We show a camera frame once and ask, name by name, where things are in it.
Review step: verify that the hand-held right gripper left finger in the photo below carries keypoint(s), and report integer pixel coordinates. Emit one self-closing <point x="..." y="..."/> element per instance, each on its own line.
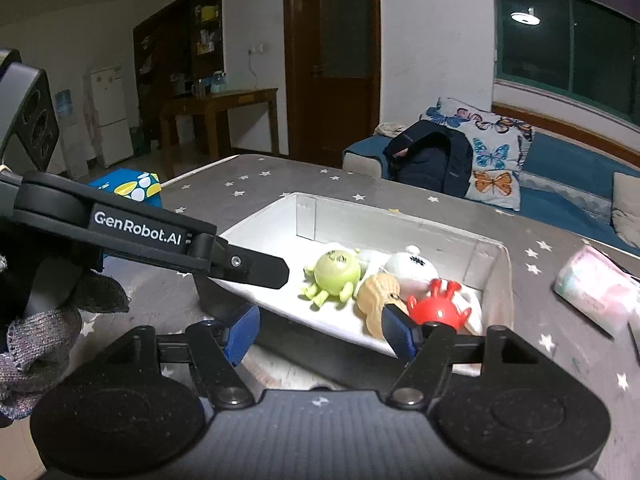
<point x="243" y="332"/>

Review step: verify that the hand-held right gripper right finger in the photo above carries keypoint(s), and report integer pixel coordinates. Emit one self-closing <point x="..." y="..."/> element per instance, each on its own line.
<point x="397" y="332"/>

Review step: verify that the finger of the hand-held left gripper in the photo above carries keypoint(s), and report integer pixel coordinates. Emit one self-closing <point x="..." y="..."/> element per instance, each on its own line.
<point x="250" y="267"/>

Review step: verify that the tan peanut toy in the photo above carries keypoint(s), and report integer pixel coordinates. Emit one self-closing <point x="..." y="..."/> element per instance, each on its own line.
<point x="372" y="300"/>

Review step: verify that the red round toy figure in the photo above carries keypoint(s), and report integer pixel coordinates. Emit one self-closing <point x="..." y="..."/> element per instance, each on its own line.
<point x="440" y="310"/>

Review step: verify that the white plush rabbit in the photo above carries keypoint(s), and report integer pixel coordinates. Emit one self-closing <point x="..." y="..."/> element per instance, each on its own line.
<point x="412" y="265"/>

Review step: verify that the green round toy figure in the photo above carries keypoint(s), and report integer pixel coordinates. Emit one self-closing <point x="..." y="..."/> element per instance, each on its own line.
<point x="335" y="270"/>

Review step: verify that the grey cardboard box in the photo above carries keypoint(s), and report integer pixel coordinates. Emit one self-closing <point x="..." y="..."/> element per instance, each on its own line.
<point x="400" y="230"/>

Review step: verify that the person's left hand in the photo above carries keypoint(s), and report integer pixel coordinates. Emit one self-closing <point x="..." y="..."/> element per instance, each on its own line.
<point x="40" y="345"/>

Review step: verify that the blue yellow tissue box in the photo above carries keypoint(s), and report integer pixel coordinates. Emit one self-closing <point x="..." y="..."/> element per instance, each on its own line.
<point x="125" y="185"/>

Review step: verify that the white water dispenser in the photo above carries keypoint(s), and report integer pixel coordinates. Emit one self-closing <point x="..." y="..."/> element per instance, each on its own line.
<point x="70" y="130"/>

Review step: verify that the white refrigerator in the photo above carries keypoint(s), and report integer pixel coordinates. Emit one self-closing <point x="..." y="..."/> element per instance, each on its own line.
<point x="110" y="115"/>

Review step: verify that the grey star-print table cover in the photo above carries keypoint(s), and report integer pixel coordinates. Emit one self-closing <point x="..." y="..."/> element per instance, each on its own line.
<point x="550" y="360"/>

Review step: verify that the brown wooden desk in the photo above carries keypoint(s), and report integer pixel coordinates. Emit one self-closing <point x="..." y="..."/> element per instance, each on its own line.
<point x="225" y="100"/>

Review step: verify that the dark wooden shelf unit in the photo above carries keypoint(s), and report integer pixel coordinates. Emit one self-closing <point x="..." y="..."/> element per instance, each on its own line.
<point x="165" y="60"/>

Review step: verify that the dark blue backpack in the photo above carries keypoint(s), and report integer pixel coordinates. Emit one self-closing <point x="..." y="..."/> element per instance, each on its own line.
<point x="430" y="160"/>

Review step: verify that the brown wooden door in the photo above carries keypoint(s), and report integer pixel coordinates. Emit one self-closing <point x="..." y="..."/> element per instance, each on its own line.
<point x="330" y="110"/>

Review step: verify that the beige folded cloth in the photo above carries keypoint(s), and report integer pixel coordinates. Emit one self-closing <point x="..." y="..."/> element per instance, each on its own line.
<point x="392" y="128"/>

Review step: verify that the pink white wipes packet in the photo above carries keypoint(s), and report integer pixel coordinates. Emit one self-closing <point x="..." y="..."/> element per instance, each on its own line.
<point x="595" y="290"/>

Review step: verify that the butterfly print pillow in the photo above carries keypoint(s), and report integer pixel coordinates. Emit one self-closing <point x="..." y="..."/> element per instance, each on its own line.
<point x="495" y="155"/>

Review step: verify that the blue sofa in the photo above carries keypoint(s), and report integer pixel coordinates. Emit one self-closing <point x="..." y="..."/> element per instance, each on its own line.
<point x="560" y="175"/>

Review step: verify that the grey pillow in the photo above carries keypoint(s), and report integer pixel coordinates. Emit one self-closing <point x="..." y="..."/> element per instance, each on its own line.
<point x="627" y="210"/>

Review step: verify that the green framed window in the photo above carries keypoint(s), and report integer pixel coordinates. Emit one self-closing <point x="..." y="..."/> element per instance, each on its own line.
<point x="575" y="50"/>

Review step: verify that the white wall socket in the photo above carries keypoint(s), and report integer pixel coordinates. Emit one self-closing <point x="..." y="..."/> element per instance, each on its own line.
<point x="256" y="50"/>

